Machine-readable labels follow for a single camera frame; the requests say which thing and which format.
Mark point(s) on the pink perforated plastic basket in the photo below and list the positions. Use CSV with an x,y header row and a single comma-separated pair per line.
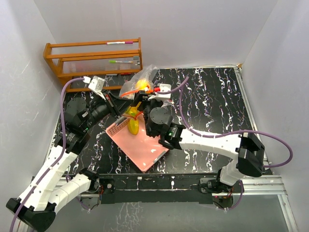
x,y
142,150

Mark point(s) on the yellow banana bunch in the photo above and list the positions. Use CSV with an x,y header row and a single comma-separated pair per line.
x,y
133,112

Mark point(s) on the clear orange-zip bag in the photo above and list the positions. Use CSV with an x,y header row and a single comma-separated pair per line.
x,y
168,102

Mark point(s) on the yellow mango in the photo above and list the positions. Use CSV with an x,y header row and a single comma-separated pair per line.
x,y
143,84

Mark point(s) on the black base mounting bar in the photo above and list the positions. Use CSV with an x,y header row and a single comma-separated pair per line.
x,y
163,188

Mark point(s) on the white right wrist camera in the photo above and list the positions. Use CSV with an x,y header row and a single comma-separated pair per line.
x,y
162,94

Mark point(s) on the yellow lemon slice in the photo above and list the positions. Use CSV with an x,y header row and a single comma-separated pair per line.
x,y
133,126

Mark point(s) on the pink cap marker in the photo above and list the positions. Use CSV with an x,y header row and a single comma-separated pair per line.
x,y
120,42

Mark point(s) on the green cap marker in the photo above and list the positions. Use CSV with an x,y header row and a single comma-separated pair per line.
x,y
120,61

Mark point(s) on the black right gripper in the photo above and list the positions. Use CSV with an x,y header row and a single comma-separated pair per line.
x,y
138,98

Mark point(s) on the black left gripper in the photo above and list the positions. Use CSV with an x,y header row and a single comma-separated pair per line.
x,y
119,105

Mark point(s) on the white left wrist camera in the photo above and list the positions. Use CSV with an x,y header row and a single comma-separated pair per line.
x,y
95,84

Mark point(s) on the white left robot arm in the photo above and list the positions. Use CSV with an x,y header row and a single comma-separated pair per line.
x,y
38,205

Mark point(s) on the wooden shelf rack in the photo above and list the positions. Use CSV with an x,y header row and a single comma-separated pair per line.
x,y
70,60

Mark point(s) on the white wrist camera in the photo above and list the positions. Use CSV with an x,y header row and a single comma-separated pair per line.
x,y
162,94
95,84

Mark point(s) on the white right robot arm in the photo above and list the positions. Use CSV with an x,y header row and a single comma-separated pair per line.
x,y
243,148

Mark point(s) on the grey binder clip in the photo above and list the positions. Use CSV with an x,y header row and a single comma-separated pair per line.
x,y
136,60

